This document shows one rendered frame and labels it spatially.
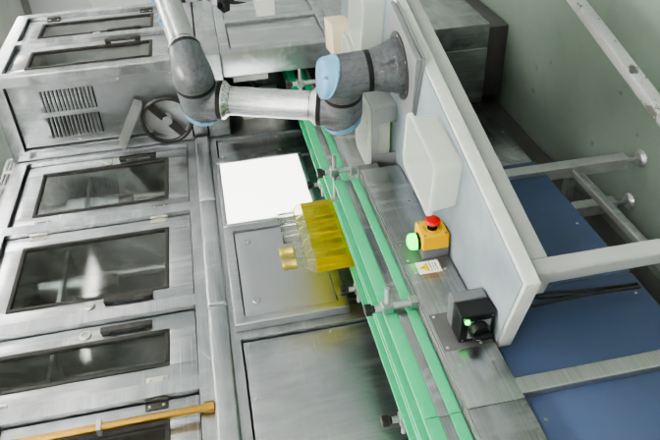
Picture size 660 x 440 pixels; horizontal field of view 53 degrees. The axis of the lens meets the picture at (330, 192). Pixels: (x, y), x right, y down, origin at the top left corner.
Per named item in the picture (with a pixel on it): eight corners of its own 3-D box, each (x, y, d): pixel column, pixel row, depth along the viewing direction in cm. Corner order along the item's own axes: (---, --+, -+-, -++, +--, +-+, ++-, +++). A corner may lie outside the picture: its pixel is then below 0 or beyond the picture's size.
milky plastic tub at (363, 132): (379, 140, 225) (355, 143, 224) (380, 80, 212) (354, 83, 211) (394, 167, 211) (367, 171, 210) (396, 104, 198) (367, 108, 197)
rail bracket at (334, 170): (356, 193, 212) (317, 199, 210) (355, 148, 203) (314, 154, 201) (357, 198, 210) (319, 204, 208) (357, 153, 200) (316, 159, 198)
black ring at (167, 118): (196, 135, 281) (145, 140, 278) (189, 88, 269) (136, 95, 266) (197, 139, 277) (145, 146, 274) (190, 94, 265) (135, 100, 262)
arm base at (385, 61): (393, 26, 182) (358, 31, 181) (409, 63, 173) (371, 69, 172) (391, 68, 194) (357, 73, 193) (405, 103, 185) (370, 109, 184)
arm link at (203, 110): (361, 107, 183) (169, 94, 187) (360, 139, 196) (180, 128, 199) (364, 75, 190) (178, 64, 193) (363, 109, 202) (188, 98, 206)
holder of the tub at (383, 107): (381, 153, 228) (358, 156, 227) (382, 81, 212) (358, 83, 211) (395, 181, 214) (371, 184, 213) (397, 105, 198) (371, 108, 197)
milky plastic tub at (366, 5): (372, 28, 220) (347, 31, 219) (377, -32, 203) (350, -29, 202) (385, 61, 209) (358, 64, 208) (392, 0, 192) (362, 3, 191)
